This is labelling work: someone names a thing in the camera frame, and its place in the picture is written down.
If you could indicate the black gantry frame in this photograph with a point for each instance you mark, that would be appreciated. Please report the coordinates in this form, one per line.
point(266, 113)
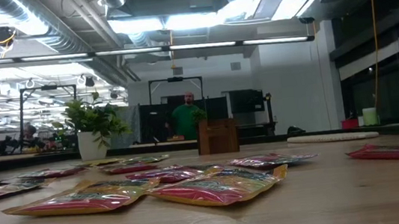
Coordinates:
point(175, 79)

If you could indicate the black robot station frame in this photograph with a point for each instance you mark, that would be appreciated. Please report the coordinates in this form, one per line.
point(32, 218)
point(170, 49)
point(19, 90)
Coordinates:
point(48, 87)

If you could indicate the pale green cup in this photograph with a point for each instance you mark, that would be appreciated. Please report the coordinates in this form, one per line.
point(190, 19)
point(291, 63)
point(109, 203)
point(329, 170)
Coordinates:
point(370, 117)

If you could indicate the black floor stand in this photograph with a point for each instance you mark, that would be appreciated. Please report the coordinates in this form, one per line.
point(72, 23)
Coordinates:
point(269, 113)

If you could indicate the person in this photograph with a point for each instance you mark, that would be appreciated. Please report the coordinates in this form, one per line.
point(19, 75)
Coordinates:
point(185, 121)
point(29, 131)

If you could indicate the red container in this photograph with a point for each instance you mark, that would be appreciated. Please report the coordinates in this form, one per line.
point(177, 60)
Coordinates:
point(349, 124)

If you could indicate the black partition panel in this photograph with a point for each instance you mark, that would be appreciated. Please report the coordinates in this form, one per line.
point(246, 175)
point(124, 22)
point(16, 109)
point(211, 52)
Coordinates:
point(151, 121)

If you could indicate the brown wooden tea organizer box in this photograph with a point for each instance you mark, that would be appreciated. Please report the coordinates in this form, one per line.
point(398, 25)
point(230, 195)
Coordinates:
point(218, 140)

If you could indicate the red strawberry tea bag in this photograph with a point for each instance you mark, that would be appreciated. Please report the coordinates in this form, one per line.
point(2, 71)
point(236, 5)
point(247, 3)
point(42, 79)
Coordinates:
point(272, 159)
point(388, 152)
point(54, 173)
point(169, 174)
point(128, 168)

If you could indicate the black wall screen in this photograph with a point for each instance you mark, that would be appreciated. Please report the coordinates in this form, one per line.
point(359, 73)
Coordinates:
point(246, 101)

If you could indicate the long ceiling light strip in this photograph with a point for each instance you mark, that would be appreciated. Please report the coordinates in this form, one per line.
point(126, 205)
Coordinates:
point(54, 57)

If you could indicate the green plant in white pot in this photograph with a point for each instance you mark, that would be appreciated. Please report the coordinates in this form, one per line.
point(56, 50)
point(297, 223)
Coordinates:
point(92, 145)

